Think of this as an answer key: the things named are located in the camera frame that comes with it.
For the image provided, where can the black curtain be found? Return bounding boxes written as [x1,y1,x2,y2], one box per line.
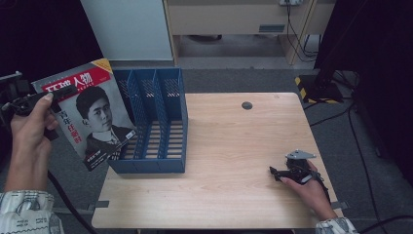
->
[314,0,413,187]
[0,0,105,98]

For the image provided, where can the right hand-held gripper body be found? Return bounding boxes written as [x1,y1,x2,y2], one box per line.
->
[284,149,318,185]

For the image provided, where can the black hanging power cables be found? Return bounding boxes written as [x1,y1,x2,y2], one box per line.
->
[284,3,321,63]

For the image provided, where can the black floor cable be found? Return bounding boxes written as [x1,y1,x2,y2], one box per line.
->
[303,97,356,128]
[348,106,413,233]

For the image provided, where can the black stand base striped tape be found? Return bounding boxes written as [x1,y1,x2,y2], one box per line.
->
[294,74,345,105]

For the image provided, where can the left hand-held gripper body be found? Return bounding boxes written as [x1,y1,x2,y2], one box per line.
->
[0,71,45,128]

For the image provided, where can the patterned white left sleeve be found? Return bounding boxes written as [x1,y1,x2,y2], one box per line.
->
[0,189,65,234]

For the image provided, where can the magazine with portrait cover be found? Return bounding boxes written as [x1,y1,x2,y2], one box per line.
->
[31,58,138,173]

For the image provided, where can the patterned white sleeve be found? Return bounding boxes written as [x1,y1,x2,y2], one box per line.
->
[0,189,65,234]
[315,216,359,234]

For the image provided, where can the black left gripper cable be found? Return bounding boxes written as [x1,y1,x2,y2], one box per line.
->
[47,170,99,234]

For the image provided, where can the white cabinet panel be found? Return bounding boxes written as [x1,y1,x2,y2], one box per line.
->
[79,0,174,62]

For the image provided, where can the patterned white right sleeve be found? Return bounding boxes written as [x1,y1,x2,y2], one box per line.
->
[315,216,359,234]

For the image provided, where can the person's right hand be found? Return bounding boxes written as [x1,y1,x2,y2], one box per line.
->
[280,161,334,218]

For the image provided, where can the beige wooden desk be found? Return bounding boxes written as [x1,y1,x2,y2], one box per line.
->
[162,0,337,66]

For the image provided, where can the blue plastic file rack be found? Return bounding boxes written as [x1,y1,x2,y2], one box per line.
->
[106,67,189,175]

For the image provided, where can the person's left hand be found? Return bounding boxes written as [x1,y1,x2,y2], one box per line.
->
[11,93,60,164]

